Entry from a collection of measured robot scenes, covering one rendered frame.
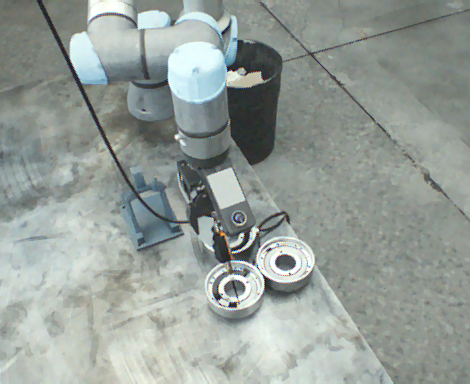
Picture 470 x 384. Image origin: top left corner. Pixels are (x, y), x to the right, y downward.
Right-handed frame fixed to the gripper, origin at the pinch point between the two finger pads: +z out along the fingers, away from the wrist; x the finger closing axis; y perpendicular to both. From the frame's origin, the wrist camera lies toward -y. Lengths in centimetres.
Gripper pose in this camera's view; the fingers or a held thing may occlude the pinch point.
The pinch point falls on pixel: (219, 240)
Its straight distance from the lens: 100.2
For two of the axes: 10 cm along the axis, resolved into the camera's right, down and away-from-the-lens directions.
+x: -9.2, 3.2, -2.5
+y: -4.0, -6.5, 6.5
